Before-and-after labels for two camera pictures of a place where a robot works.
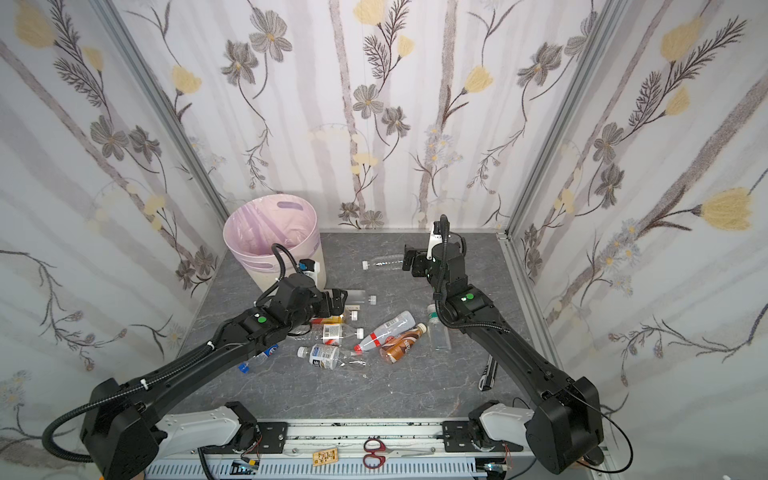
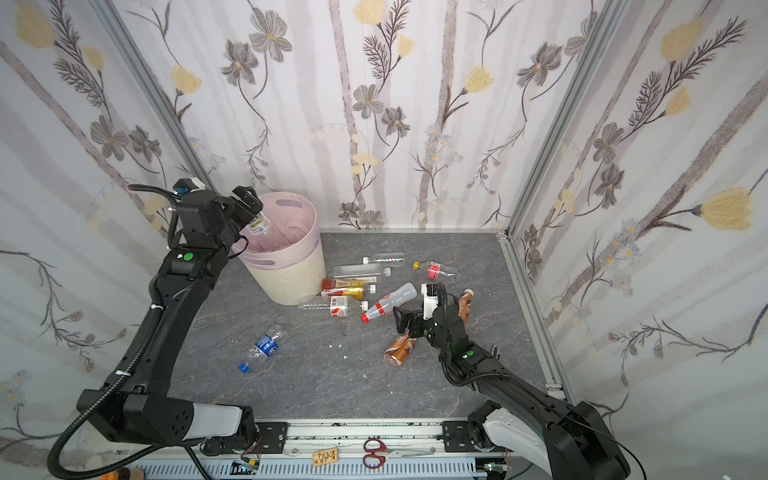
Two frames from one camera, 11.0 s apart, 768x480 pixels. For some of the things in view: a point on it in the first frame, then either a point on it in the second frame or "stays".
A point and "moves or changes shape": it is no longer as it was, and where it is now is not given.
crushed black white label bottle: [329, 357] -> [259, 225]
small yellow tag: [325, 457] stays
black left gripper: [335, 300] -> [241, 207]
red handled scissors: [378, 452] stays
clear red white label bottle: [334, 334] moves or changes shape
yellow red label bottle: [327, 320] -> [353, 289]
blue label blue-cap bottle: [245, 366] stays
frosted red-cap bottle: [381, 335] -> [391, 301]
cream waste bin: [289, 221] stays
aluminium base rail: [357, 449] stays
